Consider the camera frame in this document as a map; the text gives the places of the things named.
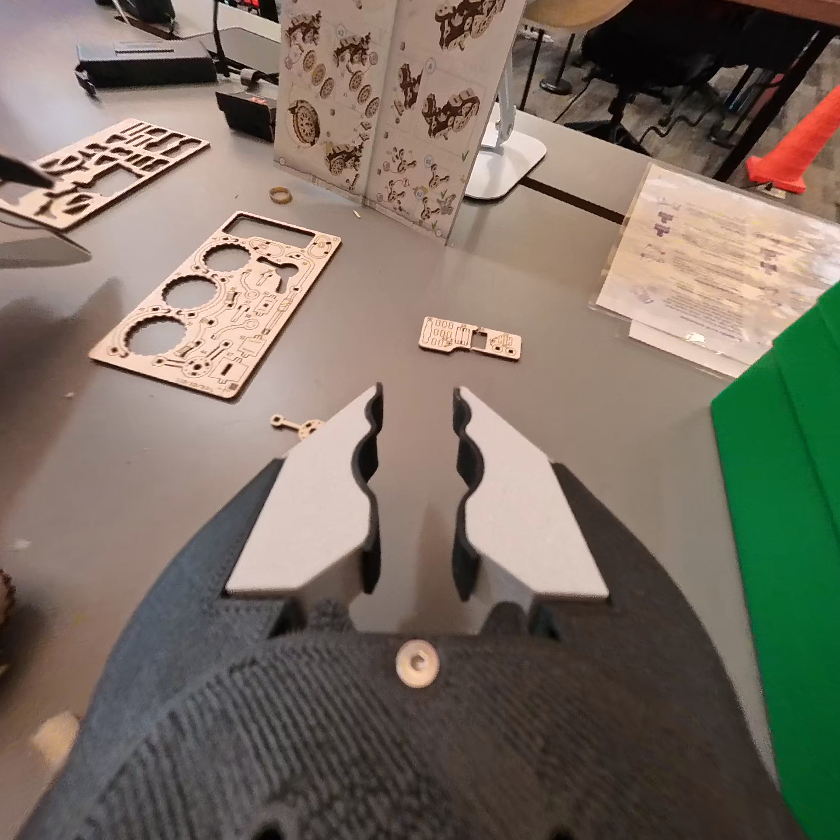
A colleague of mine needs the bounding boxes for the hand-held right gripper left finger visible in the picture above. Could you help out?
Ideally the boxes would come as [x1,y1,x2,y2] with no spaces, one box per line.
[225,382,385,601]

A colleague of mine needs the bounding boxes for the small three-armed wooden part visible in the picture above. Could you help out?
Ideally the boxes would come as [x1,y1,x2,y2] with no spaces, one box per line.
[270,413,326,442]

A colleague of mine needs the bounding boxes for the green plastic bin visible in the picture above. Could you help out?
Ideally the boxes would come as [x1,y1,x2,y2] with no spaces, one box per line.
[710,282,840,840]

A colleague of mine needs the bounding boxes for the emptied wooden puzzle sheet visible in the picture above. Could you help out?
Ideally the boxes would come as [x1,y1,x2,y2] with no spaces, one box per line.
[0,118,211,232]

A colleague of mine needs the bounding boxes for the black power adapter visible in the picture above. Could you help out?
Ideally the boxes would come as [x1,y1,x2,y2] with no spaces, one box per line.
[74,41,219,93]

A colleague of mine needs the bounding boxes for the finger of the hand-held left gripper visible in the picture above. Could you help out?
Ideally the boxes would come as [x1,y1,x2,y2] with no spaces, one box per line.
[0,224,93,270]
[0,153,55,191]

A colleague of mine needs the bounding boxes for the black office chair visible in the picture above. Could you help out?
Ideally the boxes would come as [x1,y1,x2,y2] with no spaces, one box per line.
[564,0,821,155]

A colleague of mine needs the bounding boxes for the grey desk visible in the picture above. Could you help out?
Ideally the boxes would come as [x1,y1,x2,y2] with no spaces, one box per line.
[0,0,840,815]

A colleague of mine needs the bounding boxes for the wooden puzzle sheet gear holes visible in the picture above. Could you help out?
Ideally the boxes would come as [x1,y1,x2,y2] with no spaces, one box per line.
[88,210,342,403]

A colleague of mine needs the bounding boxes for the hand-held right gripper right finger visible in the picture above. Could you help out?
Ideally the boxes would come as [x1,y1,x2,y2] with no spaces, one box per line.
[451,385,611,603]

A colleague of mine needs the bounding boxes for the wooden table with black leg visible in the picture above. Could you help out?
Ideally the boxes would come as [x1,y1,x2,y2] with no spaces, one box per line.
[712,0,840,183]

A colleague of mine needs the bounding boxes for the black box with red label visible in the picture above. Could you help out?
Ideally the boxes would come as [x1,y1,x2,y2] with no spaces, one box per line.
[215,88,278,142]

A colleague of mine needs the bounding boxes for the small wooden puzzle sheet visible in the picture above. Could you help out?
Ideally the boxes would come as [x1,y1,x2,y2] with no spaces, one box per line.
[419,316,524,362]

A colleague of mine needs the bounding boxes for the laminated instruction sheet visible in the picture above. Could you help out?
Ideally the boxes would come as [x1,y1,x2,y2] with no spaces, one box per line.
[588,163,840,380]

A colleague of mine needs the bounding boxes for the black cable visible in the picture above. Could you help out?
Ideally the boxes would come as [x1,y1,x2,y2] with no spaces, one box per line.
[209,0,280,88]

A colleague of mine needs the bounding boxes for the orange traffic cone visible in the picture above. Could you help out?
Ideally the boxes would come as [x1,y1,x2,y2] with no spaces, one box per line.
[746,85,840,196]

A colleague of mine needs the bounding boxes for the white monitor stand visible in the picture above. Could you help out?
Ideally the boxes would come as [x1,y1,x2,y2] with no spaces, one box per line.
[465,39,547,201]

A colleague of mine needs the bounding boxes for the small pale wax piece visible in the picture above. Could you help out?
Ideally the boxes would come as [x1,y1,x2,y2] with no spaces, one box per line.
[31,710,81,767]

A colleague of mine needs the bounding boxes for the folded instruction booklet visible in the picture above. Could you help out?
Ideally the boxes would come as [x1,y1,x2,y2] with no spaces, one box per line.
[272,0,527,247]

